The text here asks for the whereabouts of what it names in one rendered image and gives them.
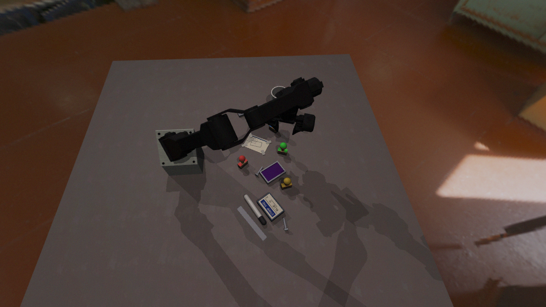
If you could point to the grey flat bar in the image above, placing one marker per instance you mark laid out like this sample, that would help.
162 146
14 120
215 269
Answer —
252 223

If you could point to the grey cylinder with black tip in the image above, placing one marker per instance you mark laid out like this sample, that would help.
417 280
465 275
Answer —
255 210

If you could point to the dark grey mug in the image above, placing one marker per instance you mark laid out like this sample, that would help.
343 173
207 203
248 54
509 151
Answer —
275 90

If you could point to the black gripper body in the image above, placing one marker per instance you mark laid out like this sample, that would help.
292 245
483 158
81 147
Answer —
305 121

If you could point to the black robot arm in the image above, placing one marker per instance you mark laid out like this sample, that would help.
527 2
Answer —
218 133

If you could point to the white inspection card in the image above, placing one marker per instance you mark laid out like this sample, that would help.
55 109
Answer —
257 144

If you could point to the green-handled rubber stamp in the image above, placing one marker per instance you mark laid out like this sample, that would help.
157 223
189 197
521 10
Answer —
282 149

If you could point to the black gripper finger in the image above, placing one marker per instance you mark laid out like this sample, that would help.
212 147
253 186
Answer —
296 129
275 126

